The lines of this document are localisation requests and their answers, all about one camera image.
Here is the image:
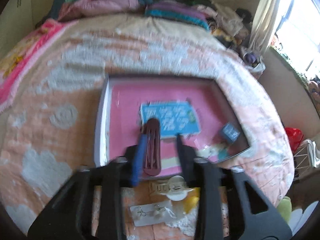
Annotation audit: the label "purple teal striped pillow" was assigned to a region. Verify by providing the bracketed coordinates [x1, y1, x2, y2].
[144, 0, 209, 31]

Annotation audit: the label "pink cartoon blanket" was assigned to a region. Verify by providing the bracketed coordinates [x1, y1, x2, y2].
[1, 18, 77, 112]

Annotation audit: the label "cream flat hair claw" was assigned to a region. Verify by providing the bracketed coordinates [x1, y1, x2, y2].
[150, 176, 194, 202]

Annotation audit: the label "red plastic bag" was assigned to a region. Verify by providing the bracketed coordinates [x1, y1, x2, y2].
[285, 127, 304, 153]

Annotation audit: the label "dark brown oval hair clip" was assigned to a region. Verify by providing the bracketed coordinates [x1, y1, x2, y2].
[143, 118, 162, 177]

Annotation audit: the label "pink book with blue label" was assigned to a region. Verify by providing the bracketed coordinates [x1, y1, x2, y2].
[108, 83, 235, 176]

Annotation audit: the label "pink and teal quilt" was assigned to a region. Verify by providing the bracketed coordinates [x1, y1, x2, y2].
[47, 0, 153, 22]

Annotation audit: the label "cream window curtain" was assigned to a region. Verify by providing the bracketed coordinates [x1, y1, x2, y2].
[248, 0, 291, 56]

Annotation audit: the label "pearl earrings on card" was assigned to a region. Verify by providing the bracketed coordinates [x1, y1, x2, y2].
[130, 200, 177, 227]

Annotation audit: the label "yellow rings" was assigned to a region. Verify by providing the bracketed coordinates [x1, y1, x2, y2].
[183, 187, 201, 214]

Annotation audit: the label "orange white patterned bedspread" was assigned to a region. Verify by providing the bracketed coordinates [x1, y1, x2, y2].
[1, 14, 294, 234]

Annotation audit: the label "shallow cardboard box tray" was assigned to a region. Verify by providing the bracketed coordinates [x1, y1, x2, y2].
[94, 75, 251, 177]

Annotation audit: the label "small blue box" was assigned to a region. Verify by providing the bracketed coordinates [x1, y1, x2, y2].
[219, 122, 240, 144]

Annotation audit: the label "pile of clothes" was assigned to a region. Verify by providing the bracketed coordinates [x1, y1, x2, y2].
[185, 0, 266, 79]

